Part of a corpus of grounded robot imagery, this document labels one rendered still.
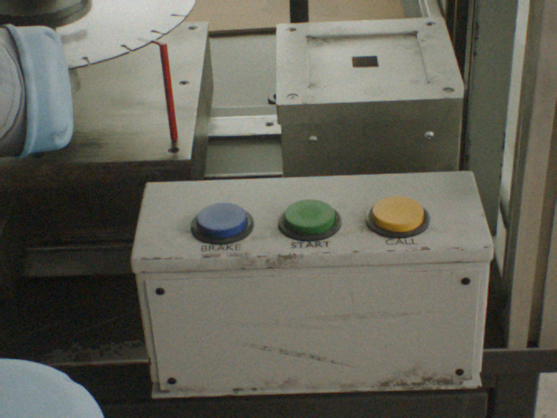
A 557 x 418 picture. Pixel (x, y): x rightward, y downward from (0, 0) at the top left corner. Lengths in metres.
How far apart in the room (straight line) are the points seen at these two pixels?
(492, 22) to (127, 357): 0.43
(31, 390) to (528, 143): 0.42
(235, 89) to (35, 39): 0.75
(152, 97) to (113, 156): 0.12
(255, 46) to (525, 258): 0.68
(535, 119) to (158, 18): 0.42
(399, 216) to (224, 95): 0.56
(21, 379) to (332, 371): 0.34
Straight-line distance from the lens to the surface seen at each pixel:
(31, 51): 0.62
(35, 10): 1.09
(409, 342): 0.87
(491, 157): 0.96
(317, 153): 1.03
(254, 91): 1.35
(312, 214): 0.83
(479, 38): 0.90
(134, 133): 1.07
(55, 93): 0.61
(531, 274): 0.91
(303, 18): 1.26
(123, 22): 1.07
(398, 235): 0.82
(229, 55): 1.44
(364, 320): 0.85
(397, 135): 1.02
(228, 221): 0.83
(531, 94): 0.82
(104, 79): 1.19
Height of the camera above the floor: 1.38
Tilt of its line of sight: 35 degrees down
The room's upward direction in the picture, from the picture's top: 3 degrees counter-clockwise
